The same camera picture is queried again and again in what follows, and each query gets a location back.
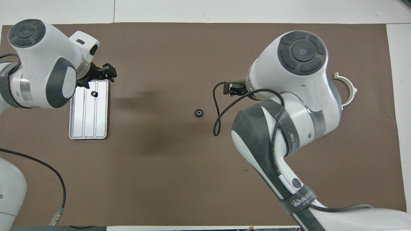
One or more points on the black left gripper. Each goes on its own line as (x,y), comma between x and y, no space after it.
(94,74)

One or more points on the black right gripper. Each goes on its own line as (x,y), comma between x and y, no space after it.
(242,88)

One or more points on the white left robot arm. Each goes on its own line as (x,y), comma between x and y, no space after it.
(45,54)

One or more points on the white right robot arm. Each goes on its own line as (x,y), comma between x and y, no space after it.
(298,89)

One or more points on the silver metal tray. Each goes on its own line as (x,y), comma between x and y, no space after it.
(90,122)

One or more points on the brown table mat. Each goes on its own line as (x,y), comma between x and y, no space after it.
(160,192)

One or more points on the white semicircular bracket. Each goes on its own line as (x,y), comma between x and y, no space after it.
(351,88)

